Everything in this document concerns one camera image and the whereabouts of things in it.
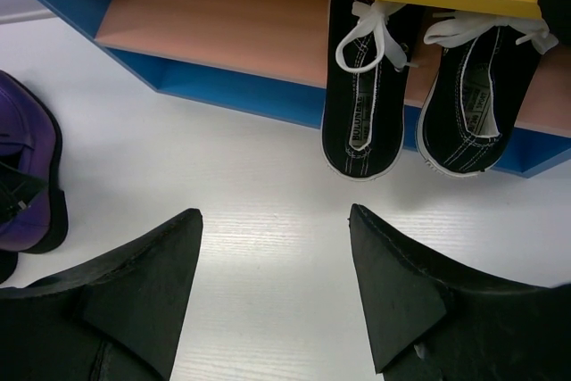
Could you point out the purple loafer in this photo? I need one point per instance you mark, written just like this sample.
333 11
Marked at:
34 217

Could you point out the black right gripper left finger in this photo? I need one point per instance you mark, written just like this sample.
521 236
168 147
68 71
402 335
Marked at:
118 316

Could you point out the blue and yellow shoe shelf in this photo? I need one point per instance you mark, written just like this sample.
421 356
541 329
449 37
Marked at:
269 58

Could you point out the black sneaker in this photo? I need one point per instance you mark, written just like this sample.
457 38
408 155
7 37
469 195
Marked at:
370 48
487 65

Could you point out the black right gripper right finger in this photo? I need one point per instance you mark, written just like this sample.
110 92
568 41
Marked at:
430 317

